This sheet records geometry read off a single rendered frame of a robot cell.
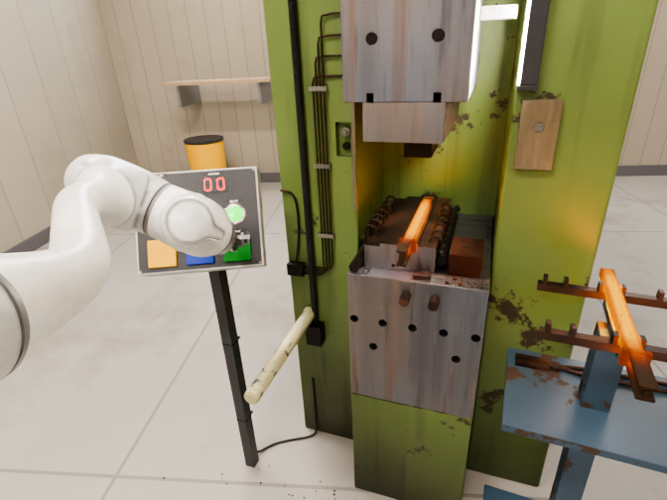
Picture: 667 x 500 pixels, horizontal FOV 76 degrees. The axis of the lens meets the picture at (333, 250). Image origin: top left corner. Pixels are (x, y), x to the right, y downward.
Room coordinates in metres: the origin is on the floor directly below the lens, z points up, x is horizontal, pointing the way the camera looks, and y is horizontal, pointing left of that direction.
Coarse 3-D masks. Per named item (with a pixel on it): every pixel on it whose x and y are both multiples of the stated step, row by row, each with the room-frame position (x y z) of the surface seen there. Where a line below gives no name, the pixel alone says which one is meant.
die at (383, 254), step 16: (400, 208) 1.35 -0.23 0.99; (416, 208) 1.32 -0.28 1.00; (432, 208) 1.31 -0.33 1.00; (384, 224) 1.24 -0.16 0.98; (400, 224) 1.21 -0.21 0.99; (432, 224) 1.19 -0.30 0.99; (368, 240) 1.13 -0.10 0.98; (384, 240) 1.10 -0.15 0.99; (432, 240) 1.08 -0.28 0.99; (368, 256) 1.09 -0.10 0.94; (384, 256) 1.08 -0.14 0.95; (416, 256) 1.05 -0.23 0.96; (432, 256) 1.03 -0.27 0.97; (432, 272) 1.03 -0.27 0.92
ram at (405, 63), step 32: (352, 0) 1.11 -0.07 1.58; (384, 0) 1.08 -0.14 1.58; (416, 0) 1.06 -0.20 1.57; (448, 0) 1.03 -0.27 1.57; (480, 0) 1.16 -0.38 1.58; (352, 32) 1.11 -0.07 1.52; (384, 32) 1.08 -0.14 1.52; (416, 32) 1.05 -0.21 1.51; (448, 32) 1.03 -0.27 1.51; (480, 32) 1.32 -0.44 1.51; (352, 64) 1.11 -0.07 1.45; (384, 64) 1.08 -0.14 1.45; (416, 64) 1.05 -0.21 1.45; (448, 64) 1.03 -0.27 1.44; (352, 96) 1.11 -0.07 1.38; (384, 96) 1.08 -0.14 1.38; (416, 96) 1.05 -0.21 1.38; (448, 96) 1.03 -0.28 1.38
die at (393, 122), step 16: (368, 112) 1.09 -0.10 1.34; (384, 112) 1.08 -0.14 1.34; (400, 112) 1.07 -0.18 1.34; (416, 112) 1.05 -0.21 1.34; (432, 112) 1.04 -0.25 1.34; (448, 112) 1.10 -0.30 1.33; (368, 128) 1.09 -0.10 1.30; (384, 128) 1.08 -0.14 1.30; (400, 128) 1.07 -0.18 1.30; (416, 128) 1.05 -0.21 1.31; (432, 128) 1.04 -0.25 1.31; (448, 128) 1.13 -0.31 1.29
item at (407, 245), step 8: (424, 200) 1.37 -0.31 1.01; (424, 208) 1.29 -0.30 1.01; (416, 216) 1.22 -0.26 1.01; (424, 216) 1.23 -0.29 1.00; (416, 224) 1.16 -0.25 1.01; (408, 232) 1.11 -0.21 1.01; (416, 232) 1.10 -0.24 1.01; (400, 240) 1.05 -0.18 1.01; (408, 240) 1.03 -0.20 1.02; (416, 240) 1.04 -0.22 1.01; (400, 248) 0.98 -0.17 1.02; (408, 248) 1.03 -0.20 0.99; (400, 256) 0.97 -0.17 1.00; (408, 256) 1.01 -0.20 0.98; (400, 264) 0.97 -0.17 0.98
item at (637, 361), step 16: (608, 272) 0.92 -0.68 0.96; (608, 288) 0.84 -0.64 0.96; (608, 304) 0.80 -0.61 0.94; (624, 304) 0.78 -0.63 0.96; (624, 320) 0.72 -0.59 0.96; (624, 336) 0.67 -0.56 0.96; (624, 352) 0.62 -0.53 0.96; (640, 352) 0.61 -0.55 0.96; (640, 368) 0.57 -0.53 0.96; (640, 384) 0.54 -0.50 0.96; (656, 384) 0.53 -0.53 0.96
